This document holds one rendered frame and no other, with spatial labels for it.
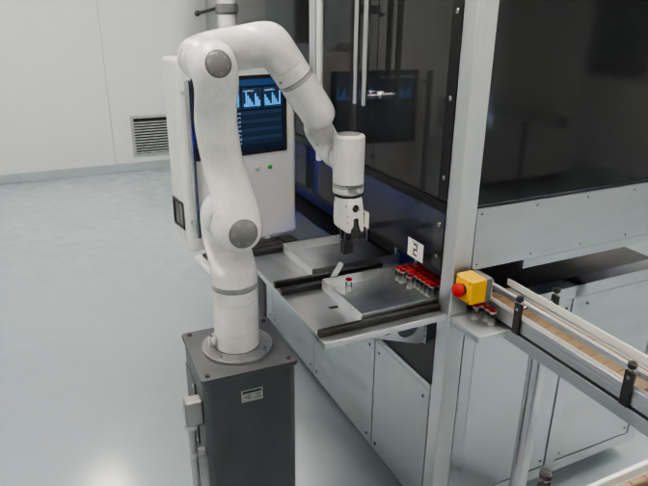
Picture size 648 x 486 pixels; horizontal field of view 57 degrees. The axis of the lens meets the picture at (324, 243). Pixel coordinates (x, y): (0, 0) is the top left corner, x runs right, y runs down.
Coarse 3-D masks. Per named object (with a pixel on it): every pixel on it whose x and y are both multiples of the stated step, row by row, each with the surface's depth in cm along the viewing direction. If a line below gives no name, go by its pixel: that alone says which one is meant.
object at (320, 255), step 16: (304, 240) 224; (320, 240) 227; (336, 240) 230; (288, 256) 218; (304, 256) 218; (320, 256) 218; (336, 256) 218; (352, 256) 218; (368, 256) 218; (384, 256) 210; (320, 272) 201
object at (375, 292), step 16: (368, 272) 199; (384, 272) 202; (336, 288) 193; (352, 288) 193; (368, 288) 193; (384, 288) 194; (400, 288) 194; (352, 304) 183; (368, 304) 183; (384, 304) 184; (400, 304) 184; (416, 304) 179
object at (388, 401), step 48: (528, 288) 195; (576, 288) 198; (624, 288) 210; (288, 336) 311; (624, 336) 219; (336, 384) 263; (384, 384) 222; (480, 384) 194; (384, 432) 227; (480, 432) 202; (576, 432) 227; (624, 432) 242; (480, 480) 211
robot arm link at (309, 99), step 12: (312, 72) 144; (300, 84) 142; (312, 84) 143; (288, 96) 145; (300, 96) 143; (312, 96) 144; (324, 96) 146; (300, 108) 146; (312, 108) 145; (324, 108) 146; (312, 120) 147; (324, 120) 148; (312, 132) 156; (324, 132) 160; (336, 132) 164; (312, 144) 162; (324, 144) 162; (324, 156) 163
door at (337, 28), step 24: (336, 0) 213; (336, 24) 216; (336, 48) 218; (360, 48) 203; (336, 72) 221; (360, 72) 205; (336, 96) 224; (360, 96) 208; (336, 120) 227; (360, 120) 210
